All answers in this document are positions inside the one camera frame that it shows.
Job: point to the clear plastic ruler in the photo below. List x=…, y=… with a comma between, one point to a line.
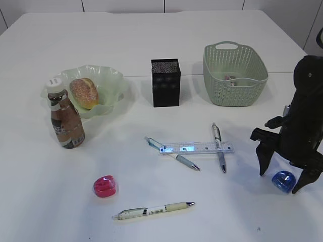
x=196, y=148

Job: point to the pink pencil sharpener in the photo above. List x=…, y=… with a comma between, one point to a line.
x=105, y=186

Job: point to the cream white pen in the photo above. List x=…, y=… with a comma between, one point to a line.
x=139, y=212

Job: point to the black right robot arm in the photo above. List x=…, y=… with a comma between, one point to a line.
x=307, y=79

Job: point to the green woven plastic basket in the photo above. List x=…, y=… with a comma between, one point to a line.
x=233, y=59

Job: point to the green ruffled glass plate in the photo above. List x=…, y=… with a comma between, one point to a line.
x=110, y=84

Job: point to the teal white pen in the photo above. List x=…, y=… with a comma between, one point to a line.
x=158, y=146

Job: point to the sesame bread roll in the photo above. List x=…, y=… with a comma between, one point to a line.
x=84, y=92

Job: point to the large paper ball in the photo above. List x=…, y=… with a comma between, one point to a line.
x=231, y=80

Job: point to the grey white pen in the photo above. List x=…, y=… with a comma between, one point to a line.
x=218, y=144

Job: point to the blue pencil sharpener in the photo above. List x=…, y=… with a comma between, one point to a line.
x=284, y=181

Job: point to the black pen holder box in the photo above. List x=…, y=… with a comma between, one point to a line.
x=166, y=77

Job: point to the brown drink bottle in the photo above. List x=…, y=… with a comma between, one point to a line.
x=65, y=118

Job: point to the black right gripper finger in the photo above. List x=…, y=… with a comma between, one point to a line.
x=309, y=175
x=264, y=153

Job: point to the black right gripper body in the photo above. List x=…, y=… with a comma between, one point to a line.
x=298, y=140

